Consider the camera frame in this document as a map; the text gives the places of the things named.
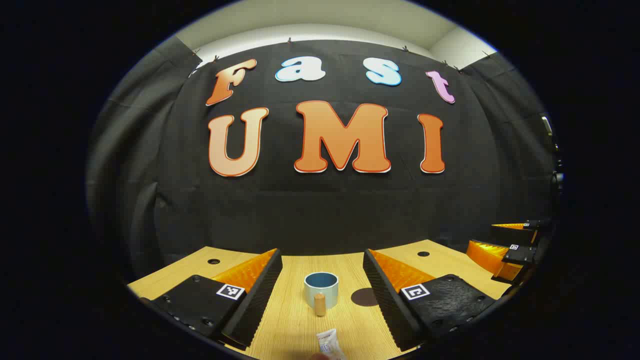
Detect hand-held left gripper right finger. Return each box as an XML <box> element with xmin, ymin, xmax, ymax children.
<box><xmin>362</xmin><ymin>248</ymin><xmax>499</xmax><ymax>353</ymax></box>

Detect white toothpaste tube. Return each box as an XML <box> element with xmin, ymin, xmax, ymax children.
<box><xmin>316</xmin><ymin>328</ymin><xmax>347</xmax><ymax>360</ymax></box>

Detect blue grey cup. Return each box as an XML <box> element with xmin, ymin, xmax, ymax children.
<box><xmin>303</xmin><ymin>271</ymin><xmax>340</xmax><ymax>308</ymax></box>

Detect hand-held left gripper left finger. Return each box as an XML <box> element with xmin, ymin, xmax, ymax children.
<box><xmin>140</xmin><ymin>248</ymin><xmax>284</xmax><ymax>350</ymax></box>

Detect light wooden desktop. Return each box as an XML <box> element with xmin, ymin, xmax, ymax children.
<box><xmin>127</xmin><ymin>239</ymin><xmax>512</xmax><ymax>360</ymax></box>

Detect dark brown round coaster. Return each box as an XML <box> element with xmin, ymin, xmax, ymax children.
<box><xmin>350</xmin><ymin>288</ymin><xmax>379</xmax><ymax>307</ymax></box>

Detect black backdrop cloth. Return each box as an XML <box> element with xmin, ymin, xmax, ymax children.
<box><xmin>86</xmin><ymin>36</ymin><xmax>563</xmax><ymax>281</ymax></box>

